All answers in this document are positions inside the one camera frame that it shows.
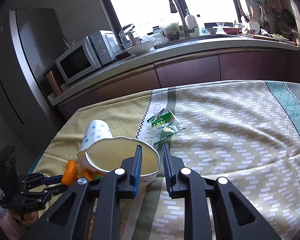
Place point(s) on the copper thermos mug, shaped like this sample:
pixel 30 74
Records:
pixel 50 78

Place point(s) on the white soap bottle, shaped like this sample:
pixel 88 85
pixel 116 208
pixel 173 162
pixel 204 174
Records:
pixel 192 24

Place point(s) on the glass electric kettle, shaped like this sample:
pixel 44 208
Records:
pixel 128 36

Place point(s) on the dark red lidded container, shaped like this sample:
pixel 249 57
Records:
pixel 122 54

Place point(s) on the brown lower cabinets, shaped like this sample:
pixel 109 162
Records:
pixel 228 64

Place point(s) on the grey refrigerator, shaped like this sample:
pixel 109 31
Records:
pixel 30 42

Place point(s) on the white microwave oven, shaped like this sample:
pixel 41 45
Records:
pixel 87 55

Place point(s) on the green candy wrapper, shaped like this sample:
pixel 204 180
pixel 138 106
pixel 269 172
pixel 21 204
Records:
pixel 164 124

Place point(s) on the kitchen faucet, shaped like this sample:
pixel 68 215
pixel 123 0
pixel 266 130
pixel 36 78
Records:
pixel 174 8

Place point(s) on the white ceramic bowl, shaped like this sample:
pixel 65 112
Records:
pixel 141 48

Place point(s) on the paper cup with blue dots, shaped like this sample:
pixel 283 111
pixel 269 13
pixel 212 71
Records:
pixel 96 130

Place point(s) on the hanging frying pan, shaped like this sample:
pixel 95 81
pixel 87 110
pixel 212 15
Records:
pixel 288 18

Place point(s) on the yellow patterned tablecloth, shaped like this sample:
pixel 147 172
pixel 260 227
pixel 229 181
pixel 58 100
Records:
pixel 246 131

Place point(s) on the pink sleeve forearm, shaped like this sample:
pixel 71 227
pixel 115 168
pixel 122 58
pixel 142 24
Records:
pixel 12 226

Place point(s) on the left hand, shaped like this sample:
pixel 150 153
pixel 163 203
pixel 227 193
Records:
pixel 27 219

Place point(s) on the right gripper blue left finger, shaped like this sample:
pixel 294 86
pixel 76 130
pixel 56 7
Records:
pixel 135 171

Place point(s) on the orange peel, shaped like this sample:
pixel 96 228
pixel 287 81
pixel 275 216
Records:
pixel 72 173

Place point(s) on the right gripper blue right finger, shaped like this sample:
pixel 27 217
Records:
pixel 168 168

